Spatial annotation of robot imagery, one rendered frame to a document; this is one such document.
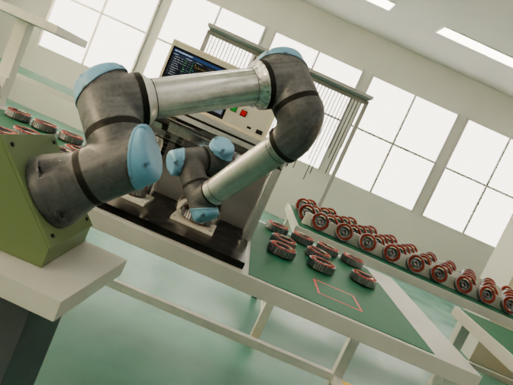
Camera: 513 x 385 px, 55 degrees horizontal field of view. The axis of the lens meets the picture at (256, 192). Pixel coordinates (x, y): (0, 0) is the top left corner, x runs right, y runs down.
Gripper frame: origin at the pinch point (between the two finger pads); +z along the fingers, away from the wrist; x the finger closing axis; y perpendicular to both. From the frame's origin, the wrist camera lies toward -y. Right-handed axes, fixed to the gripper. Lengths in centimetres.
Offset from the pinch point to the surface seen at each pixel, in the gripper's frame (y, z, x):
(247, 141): -25.3, -18.2, 5.7
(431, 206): -536, 347, 319
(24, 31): -74, 14, -109
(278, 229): -44, 36, 34
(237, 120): -30.7, -20.8, -0.9
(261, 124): -32.1, -22.7, 7.6
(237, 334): -17, 88, 38
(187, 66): -37, -29, -25
